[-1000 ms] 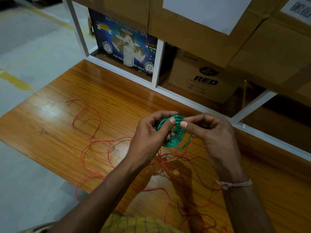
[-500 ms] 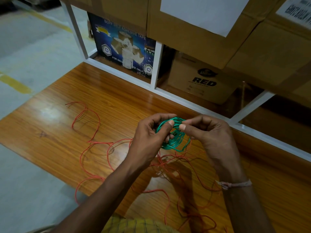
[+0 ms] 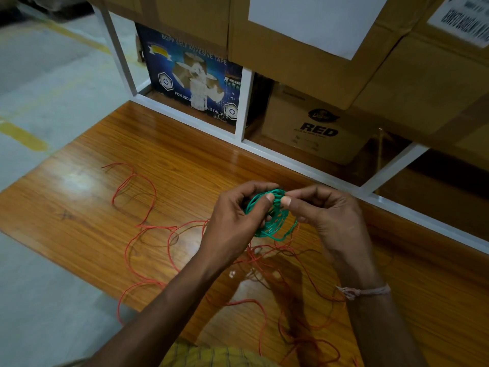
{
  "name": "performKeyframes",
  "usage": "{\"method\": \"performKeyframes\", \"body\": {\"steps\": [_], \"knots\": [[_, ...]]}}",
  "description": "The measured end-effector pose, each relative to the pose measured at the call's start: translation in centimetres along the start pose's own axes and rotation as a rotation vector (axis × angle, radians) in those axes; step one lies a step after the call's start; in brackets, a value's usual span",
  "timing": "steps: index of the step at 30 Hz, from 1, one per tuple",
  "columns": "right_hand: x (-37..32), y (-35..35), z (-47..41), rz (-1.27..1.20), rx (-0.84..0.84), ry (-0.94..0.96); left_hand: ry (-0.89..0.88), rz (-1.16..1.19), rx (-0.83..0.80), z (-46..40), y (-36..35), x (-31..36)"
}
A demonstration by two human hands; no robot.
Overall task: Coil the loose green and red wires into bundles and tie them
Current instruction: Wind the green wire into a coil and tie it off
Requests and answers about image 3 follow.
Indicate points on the person's left hand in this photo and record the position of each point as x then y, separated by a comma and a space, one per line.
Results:
225, 229

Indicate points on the person's right hand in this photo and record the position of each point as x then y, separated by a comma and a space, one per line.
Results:
338, 225

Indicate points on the person's left thumb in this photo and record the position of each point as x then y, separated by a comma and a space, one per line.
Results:
261, 210

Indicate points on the person's right thumb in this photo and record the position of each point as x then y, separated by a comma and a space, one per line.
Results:
298, 210

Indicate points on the person's left forearm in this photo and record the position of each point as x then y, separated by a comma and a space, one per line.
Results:
164, 317

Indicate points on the person's right forearm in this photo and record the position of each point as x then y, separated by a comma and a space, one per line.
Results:
382, 332

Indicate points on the small black-printed cardboard box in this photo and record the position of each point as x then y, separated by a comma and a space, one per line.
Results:
317, 129

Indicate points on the pale thread wristband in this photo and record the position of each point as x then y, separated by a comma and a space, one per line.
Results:
366, 291

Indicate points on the cardboard box with blank sheet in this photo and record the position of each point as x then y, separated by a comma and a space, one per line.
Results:
298, 68

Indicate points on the blue printed tape box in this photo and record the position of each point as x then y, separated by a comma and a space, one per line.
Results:
183, 76

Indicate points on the yellow checked garment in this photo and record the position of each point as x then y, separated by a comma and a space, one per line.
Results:
206, 357

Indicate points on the cardboard box with printed label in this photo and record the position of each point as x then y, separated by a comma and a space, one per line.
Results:
428, 91

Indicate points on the blank white paper sheet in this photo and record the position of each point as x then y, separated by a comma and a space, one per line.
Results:
317, 19

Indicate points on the plain brown cardboard box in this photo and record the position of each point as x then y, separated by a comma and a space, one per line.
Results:
172, 15

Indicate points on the white printed label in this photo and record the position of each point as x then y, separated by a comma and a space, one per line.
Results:
464, 17

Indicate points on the white metal shelf frame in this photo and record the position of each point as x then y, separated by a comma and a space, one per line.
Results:
183, 115

